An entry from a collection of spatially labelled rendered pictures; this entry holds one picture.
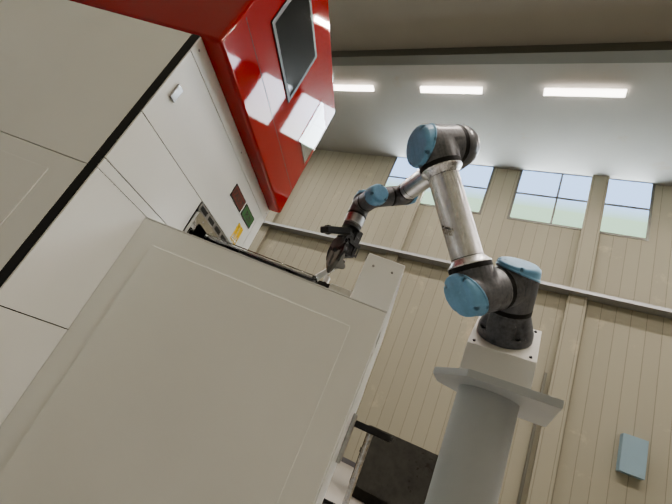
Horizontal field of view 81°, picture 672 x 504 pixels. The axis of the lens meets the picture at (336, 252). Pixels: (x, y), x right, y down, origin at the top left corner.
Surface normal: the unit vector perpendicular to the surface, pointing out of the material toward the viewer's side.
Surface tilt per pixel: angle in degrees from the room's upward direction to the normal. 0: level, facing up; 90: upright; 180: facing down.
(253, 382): 90
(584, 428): 90
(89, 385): 90
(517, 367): 90
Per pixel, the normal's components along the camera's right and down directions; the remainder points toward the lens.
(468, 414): -0.58, -0.53
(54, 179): -0.04, -0.41
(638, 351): -0.31, -0.49
